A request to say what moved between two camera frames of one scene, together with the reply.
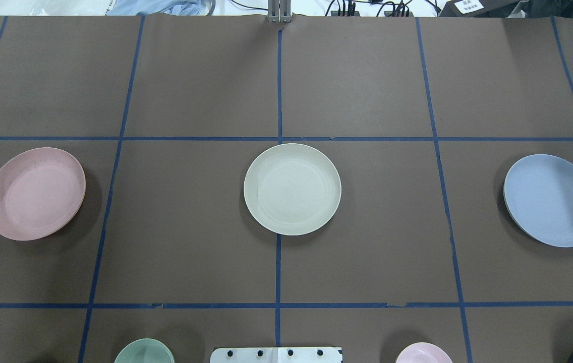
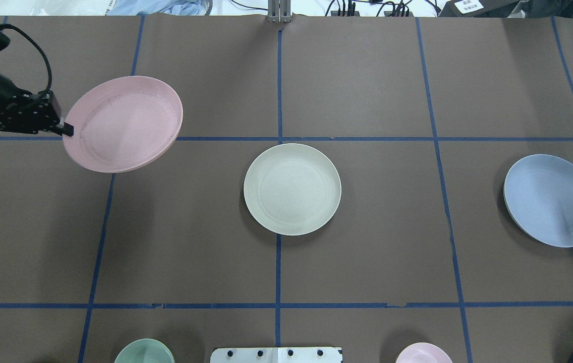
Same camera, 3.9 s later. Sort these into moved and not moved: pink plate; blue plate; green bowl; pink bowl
Moved: pink plate
Not moved: pink bowl; green bowl; blue plate
